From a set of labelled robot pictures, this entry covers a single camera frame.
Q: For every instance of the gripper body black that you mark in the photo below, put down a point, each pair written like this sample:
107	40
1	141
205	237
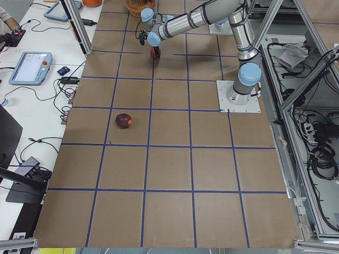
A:
155	48

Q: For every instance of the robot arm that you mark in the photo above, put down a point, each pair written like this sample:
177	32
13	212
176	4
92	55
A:
222	17

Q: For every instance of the woven wicker basket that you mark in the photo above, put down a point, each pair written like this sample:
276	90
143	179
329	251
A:
136	6

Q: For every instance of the black power adapter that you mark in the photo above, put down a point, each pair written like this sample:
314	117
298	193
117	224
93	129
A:
88	22

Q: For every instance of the dark red apple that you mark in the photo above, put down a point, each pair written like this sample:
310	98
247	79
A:
123	120

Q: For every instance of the orange round object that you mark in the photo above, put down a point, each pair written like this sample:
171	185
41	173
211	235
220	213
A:
92	3

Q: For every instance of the dark blue checkered pouch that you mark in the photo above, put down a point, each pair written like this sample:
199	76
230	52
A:
63	71

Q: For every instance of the teach pendant far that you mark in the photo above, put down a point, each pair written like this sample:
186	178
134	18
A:
64	11

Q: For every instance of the teach pendant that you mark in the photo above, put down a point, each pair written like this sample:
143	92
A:
64	11
31	69

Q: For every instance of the teach pendant near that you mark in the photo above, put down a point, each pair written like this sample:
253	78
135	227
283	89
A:
31	69

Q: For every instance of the grey usb hub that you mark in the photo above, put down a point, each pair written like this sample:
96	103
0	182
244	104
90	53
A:
27	166

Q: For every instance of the white power strip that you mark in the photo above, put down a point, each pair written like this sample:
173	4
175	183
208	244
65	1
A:
309	132

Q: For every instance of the black monitor stand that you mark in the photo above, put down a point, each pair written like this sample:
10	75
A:
24	189

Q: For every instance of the aluminium frame post left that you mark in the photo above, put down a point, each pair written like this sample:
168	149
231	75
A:
77	25

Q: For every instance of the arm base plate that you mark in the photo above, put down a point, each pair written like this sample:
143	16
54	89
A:
232	102

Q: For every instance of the aluminium frame right side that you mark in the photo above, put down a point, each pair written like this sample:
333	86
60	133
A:
309	93

